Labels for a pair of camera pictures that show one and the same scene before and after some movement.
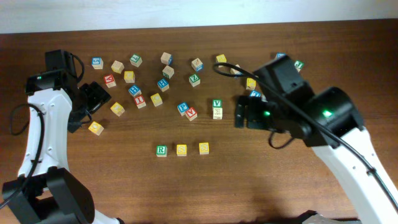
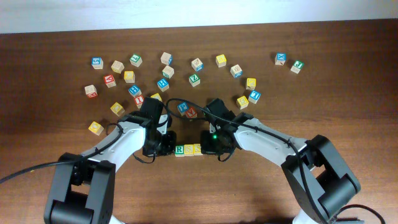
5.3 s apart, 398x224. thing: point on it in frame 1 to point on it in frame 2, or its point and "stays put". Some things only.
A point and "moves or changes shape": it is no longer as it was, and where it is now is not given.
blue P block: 182,107 stays put
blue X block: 280,55 stays put
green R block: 161,150 moves or changes shape
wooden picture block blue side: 197,65 stays put
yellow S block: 181,150 to 189,150
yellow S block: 204,148 moves or changes shape
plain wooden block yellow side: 117,66 stays put
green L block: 136,60 stays put
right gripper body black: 255,112 to 211,142
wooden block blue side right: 232,71 stays put
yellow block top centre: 221,58 stays put
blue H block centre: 163,84 stays put
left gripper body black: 92,99 to 163,144
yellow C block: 156,99 stays put
